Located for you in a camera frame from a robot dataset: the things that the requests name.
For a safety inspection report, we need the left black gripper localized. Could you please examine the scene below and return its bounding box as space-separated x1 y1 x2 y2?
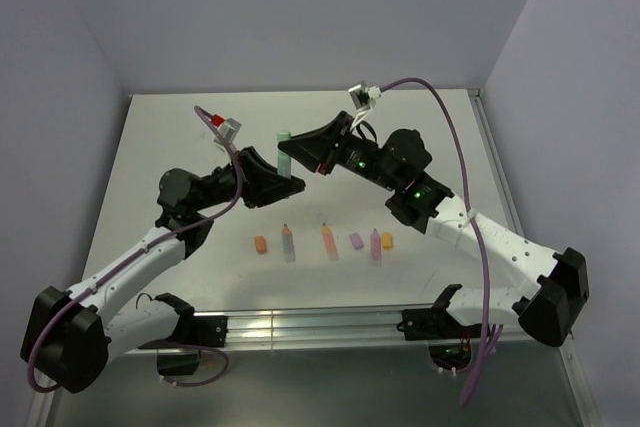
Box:
191 145 303 212

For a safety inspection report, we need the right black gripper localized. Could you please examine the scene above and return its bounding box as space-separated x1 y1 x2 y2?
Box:
277 112 399 193

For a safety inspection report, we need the green highlighter pen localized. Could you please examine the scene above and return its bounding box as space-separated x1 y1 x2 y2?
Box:
277 150 292 179

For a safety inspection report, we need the green pen cap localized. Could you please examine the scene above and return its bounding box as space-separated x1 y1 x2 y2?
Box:
276 130 292 155

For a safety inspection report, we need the orange highlighter pen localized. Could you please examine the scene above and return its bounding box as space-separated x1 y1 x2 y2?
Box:
322 223 339 261

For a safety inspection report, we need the yellow pen cap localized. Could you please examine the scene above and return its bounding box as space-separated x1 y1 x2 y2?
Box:
381 232 394 251

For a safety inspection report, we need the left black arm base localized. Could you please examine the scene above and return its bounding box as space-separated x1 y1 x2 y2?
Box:
155 316 230 388

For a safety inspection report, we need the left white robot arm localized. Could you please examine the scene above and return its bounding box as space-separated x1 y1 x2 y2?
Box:
20 147 306 393

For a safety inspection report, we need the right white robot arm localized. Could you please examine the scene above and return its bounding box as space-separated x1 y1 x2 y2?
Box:
278 112 589 347

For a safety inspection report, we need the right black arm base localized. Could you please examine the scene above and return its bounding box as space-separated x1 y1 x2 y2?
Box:
396 307 481 374

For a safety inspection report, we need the orange pen cap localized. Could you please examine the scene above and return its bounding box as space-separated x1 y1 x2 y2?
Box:
254 236 268 255

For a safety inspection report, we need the grey pen orange tip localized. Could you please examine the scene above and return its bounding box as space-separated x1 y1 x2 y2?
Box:
281 224 296 263

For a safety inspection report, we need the purple pen cap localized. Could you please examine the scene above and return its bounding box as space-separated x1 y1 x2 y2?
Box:
349 232 364 250

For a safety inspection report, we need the pink highlighter pen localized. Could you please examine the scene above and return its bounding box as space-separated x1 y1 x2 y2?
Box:
370 229 382 267

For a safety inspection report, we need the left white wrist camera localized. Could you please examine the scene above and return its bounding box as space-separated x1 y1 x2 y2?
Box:
211 114 242 152

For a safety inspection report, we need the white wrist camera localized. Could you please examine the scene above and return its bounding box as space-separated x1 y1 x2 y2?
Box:
348 82 382 130
211 114 242 152

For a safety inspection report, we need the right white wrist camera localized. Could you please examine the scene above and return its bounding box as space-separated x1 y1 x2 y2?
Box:
348 82 382 130

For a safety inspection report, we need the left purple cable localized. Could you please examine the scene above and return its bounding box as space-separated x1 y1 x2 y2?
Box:
27 105 249 393

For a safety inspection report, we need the aluminium rail frame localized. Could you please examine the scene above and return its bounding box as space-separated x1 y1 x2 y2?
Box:
29 89 602 426

